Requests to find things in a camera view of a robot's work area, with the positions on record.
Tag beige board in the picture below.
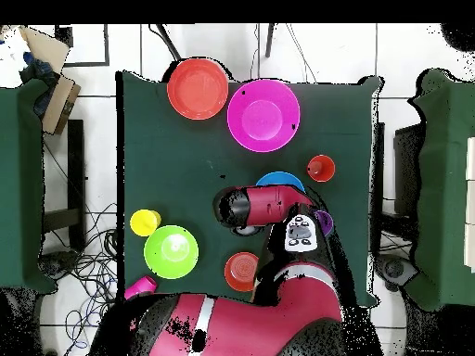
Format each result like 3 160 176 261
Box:
18 24 71 75

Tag black box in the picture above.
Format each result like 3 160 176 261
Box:
392 122 424 217

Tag green bowl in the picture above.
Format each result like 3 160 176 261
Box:
143 224 200 280

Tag large shallow orange bowl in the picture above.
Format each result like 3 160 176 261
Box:
166 57 230 121

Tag tangle of black cables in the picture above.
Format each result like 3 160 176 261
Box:
42 199 123 356

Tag orange cup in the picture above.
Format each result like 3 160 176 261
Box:
306 154 336 184

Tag large pink bowl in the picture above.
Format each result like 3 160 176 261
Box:
226 78 302 154

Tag yellow cup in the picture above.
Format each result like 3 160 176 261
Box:
129 209 163 237

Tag light blue bowl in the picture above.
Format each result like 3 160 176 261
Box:
254 171 306 193

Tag small orange bowl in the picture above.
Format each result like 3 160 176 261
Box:
224 251 261 293

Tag dark green table cloth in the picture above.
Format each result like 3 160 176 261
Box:
115 70 386 309

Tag pink cup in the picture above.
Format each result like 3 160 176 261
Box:
123 274 159 300

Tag green cloth covered table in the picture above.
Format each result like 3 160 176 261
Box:
403 68 475 313
0 78 58 296

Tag black stool frame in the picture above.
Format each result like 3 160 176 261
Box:
42 119 87 254

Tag black camera tripod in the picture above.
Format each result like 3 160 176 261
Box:
148 23 276 62

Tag purple cup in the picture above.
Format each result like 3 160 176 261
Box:
314 210 335 237

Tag brown cardboard box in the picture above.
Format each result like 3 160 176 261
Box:
41 73 82 135

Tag black floor frame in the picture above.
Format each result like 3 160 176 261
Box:
54 23 111 69

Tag white boxes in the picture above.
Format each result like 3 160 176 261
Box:
464 135 475 274

